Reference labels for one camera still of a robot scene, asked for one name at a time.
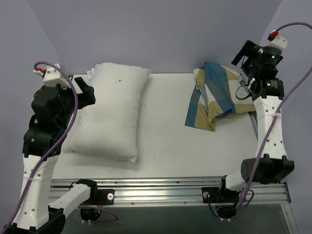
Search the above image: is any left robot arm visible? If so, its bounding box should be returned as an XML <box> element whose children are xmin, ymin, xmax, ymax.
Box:
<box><xmin>2</xmin><ymin>77</ymin><xmax>98</xmax><ymax>234</ymax></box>

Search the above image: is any white pillow insert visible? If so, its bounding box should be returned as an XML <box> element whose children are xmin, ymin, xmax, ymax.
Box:
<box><xmin>62</xmin><ymin>62</ymin><xmax>151</xmax><ymax>163</ymax></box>

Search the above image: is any aluminium front rail frame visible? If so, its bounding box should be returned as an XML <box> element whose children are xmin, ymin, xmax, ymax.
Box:
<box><xmin>49</xmin><ymin>176</ymin><xmax>291</xmax><ymax>207</ymax></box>

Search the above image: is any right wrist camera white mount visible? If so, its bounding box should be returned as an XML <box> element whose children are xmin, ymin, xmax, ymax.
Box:
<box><xmin>267</xmin><ymin>30</ymin><xmax>288</xmax><ymax>52</ymax></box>

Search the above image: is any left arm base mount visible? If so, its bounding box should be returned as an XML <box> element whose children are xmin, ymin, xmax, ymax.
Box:
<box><xmin>96</xmin><ymin>189</ymin><xmax>115</xmax><ymax>206</ymax></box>

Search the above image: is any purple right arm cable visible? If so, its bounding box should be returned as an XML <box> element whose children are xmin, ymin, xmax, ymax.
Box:
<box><xmin>235</xmin><ymin>22</ymin><xmax>312</xmax><ymax>217</ymax></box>

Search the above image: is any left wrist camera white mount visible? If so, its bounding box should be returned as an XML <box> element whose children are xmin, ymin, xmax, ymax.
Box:
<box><xmin>33</xmin><ymin>65</ymin><xmax>70</xmax><ymax>89</ymax></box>

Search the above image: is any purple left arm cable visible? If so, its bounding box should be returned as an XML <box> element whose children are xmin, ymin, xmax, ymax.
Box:
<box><xmin>0</xmin><ymin>61</ymin><xmax>79</xmax><ymax>230</ymax></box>

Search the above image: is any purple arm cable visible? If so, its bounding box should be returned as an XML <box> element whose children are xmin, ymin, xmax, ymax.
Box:
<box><xmin>235</xmin><ymin>22</ymin><xmax>312</xmax><ymax>217</ymax></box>
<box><xmin>0</xmin><ymin>61</ymin><xmax>79</xmax><ymax>230</ymax></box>

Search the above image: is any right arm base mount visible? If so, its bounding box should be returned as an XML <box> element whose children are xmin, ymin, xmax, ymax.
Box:
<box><xmin>201</xmin><ymin>187</ymin><xmax>240</xmax><ymax>204</ymax></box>

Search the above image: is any blue tan white checked pillowcase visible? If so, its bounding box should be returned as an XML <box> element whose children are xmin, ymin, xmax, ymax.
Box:
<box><xmin>185</xmin><ymin>62</ymin><xmax>255</xmax><ymax>132</ymax></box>

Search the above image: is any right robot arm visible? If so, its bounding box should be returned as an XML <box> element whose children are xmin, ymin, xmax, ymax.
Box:
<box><xmin>216</xmin><ymin>36</ymin><xmax>294</xmax><ymax>201</ymax></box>

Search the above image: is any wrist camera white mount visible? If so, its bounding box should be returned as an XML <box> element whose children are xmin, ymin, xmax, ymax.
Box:
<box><xmin>33</xmin><ymin>65</ymin><xmax>70</xmax><ymax>89</ymax></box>
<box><xmin>267</xmin><ymin>30</ymin><xmax>288</xmax><ymax>52</ymax></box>

